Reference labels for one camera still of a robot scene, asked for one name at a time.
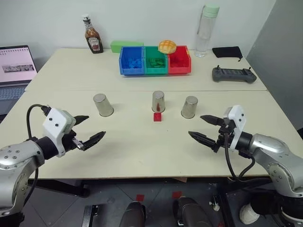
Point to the pile of blue bricks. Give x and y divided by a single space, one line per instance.
135 62

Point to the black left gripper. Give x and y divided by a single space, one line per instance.
68 142

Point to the brown sauce bottle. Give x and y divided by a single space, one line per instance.
93 40

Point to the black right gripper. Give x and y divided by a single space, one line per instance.
223 139

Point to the green plastic bin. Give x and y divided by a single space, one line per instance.
154 70

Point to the black table frame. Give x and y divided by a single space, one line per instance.
61 186

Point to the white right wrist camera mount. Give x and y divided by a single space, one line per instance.
237 118

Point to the grey handheld controller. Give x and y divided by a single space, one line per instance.
233 75

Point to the black metal floor stand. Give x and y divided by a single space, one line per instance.
91 216

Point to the steel cup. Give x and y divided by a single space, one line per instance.
189 107
158 100
103 106

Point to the red toy brick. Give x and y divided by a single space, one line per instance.
157 117

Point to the open laptop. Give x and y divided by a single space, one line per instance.
14 66

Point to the blue plastic bin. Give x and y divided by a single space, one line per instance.
125 71

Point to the green rectangular box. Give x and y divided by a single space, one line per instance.
118 46

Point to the clear bottle with green cap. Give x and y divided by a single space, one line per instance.
203 35

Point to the red plastic bin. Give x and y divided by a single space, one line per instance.
180 69

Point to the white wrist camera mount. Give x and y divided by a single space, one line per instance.
55 125
237 118

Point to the white shoe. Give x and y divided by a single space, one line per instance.
248 214

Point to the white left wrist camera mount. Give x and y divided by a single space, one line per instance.
55 125

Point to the dark rounded shape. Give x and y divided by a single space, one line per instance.
191 212
132 215

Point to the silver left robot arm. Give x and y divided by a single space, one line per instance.
21 156

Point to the yellow melon bun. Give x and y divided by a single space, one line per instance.
167 46

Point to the black fabric pouch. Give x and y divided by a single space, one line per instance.
226 52

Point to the pile of green bricks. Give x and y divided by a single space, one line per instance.
156 62

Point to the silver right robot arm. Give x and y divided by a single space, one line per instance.
274 153

